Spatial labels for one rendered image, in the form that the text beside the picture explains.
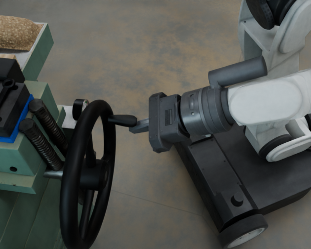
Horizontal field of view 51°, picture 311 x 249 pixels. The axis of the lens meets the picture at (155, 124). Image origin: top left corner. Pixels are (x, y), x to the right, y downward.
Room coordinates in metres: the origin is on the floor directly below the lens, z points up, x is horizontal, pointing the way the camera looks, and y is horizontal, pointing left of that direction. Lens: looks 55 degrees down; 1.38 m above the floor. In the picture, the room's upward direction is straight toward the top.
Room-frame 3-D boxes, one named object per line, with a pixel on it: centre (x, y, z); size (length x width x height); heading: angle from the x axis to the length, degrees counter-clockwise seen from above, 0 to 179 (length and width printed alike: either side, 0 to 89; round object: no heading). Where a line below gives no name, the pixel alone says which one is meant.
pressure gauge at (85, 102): (0.56, 0.21, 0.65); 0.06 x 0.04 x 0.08; 172
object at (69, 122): (0.57, 0.28, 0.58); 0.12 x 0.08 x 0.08; 82
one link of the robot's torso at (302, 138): (0.74, -0.50, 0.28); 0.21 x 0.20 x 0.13; 112
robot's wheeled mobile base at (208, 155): (0.73, -0.47, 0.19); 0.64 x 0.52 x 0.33; 112
